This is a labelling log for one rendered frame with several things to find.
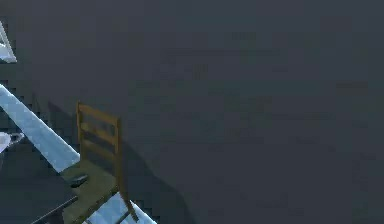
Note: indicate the dark grey table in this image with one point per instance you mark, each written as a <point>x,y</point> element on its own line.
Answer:
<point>30,190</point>

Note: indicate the white triangular object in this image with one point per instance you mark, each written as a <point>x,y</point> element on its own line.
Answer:
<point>4,51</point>

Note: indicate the white cup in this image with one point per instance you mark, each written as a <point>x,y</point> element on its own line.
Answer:
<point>4,140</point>

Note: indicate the brown wooden chair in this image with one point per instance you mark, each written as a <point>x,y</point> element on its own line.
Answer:
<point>100,181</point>

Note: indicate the small black remote control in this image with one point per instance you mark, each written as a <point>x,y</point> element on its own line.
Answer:
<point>78,180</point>

